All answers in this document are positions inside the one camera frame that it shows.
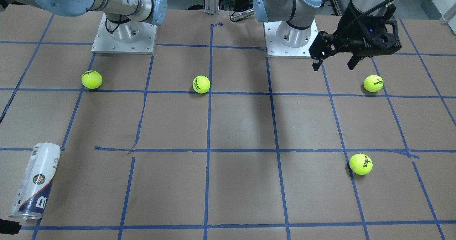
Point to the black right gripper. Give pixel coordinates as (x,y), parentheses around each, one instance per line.
(9,226)

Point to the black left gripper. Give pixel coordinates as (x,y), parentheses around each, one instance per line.
(350,32)

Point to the white blue tennis ball can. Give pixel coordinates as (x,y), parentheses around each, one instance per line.
(34,191)

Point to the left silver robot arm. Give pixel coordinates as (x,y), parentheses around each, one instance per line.
(299,14)

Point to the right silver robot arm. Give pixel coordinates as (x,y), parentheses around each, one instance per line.
(75,73)

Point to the yellow Wilson ball far side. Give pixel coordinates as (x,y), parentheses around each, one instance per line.
(373,83)

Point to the yellow wilson ball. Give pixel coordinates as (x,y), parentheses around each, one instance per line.
(373,83)
(361,164)

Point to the yellow Wilson ball near side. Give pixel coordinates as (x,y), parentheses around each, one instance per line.
(361,164)

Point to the yellow Head tennis ball centre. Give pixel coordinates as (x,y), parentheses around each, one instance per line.
(201,84)

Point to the yellow tennis ball far side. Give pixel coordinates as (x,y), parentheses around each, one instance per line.
(91,79)

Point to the silver cylindrical tool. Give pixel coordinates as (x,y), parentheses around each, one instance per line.
(238,16)

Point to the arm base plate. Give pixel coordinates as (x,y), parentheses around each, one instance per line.
(283,41)
(128,38)

